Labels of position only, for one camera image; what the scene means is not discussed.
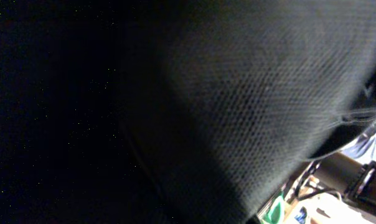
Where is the black t-shirt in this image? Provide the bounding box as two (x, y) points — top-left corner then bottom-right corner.
(0, 0), (376, 223)

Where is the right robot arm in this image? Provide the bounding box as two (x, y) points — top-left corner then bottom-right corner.
(294, 152), (376, 221)

